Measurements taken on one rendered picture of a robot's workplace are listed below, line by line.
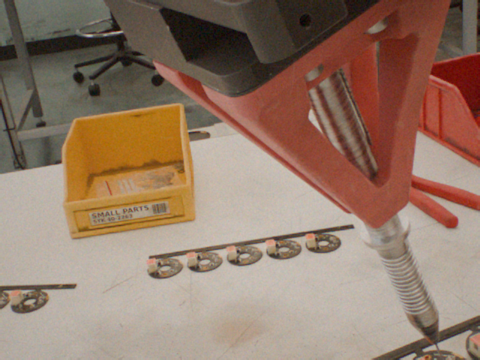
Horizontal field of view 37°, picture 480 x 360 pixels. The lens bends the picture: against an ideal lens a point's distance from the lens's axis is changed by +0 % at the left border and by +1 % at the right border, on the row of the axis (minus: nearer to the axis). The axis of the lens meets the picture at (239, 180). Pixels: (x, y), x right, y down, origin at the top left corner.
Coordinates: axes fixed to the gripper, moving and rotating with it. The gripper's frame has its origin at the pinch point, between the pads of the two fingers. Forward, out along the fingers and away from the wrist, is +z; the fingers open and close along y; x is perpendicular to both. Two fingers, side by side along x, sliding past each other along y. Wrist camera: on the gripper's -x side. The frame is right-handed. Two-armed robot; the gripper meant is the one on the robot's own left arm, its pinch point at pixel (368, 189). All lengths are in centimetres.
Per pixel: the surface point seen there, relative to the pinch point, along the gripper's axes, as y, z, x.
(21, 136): 243, 78, 3
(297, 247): 21.6, 17.8, -3.6
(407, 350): 2.6, 10.0, 0.0
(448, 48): 201, 133, -154
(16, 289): 29.7, 11.9, 13.4
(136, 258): 28.2, 14.7, 5.6
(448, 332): 2.5, 10.7, -1.9
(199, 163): 40.6, 18.4, -4.8
